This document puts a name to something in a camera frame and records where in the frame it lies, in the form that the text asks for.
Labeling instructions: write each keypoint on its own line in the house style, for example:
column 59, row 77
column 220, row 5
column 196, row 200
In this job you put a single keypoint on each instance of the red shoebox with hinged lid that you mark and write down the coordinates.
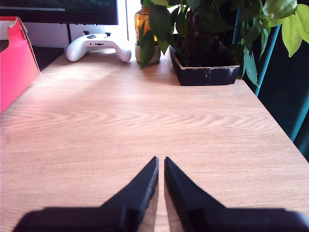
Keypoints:
column 14, row 67

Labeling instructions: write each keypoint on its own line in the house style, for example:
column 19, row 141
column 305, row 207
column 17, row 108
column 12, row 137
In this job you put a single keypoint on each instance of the dark teal curtain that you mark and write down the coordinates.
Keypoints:
column 285, row 108

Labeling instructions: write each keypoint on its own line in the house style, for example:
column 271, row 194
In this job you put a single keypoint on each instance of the amber bottle with white base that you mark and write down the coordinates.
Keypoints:
column 142, row 19

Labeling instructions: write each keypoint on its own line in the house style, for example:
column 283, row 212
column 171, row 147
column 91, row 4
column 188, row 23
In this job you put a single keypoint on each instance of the green leafy potted plant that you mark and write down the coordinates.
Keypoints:
column 212, row 19

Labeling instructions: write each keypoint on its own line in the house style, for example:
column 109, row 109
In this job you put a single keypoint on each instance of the large black computer monitor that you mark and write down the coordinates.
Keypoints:
column 60, row 12

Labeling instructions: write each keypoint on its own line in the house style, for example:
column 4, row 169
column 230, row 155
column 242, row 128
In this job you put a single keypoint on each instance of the white game controller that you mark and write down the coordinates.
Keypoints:
column 96, row 44

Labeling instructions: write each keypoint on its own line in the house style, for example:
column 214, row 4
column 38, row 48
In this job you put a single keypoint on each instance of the black rectangular planter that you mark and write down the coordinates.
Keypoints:
column 205, row 76

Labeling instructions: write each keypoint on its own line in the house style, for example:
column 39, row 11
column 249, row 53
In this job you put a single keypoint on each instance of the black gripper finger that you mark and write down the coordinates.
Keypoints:
column 135, row 200
column 188, row 203

